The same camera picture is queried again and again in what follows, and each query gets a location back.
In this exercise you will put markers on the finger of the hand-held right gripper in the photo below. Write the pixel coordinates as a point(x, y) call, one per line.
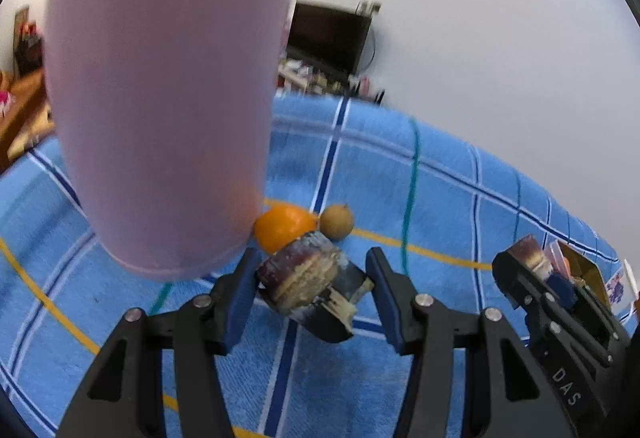
point(562, 287)
point(520, 283)

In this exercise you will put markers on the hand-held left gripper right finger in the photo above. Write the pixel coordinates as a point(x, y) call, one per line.
point(387, 308)

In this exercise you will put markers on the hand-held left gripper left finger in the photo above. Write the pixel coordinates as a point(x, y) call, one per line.
point(235, 313)

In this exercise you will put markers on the white floral mug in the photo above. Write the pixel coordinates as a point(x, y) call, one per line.
point(620, 288)

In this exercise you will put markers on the large orange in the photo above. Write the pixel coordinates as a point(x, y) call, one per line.
point(280, 228)

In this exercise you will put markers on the small yellow longan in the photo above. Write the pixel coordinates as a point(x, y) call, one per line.
point(336, 220)

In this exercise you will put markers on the blue plaid blanket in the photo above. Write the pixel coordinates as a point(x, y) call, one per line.
point(450, 198)

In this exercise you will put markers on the pink cylindrical tumbler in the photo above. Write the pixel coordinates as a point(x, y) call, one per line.
point(160, 93)

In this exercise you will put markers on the low television stand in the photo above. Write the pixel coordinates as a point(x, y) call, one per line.
point(320, 83)

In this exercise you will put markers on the black television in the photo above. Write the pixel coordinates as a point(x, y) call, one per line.
point(325, 35)

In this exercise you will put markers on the wooden side table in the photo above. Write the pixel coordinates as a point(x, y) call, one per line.
point(22, 113)

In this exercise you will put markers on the pink floral cushion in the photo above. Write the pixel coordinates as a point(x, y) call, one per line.
point(5, 102)

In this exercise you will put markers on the dark cluttered shelf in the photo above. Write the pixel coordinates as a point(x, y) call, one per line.
point(26, 45)

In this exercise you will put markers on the wall power socket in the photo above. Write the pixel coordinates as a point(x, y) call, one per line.
point(369, 6)

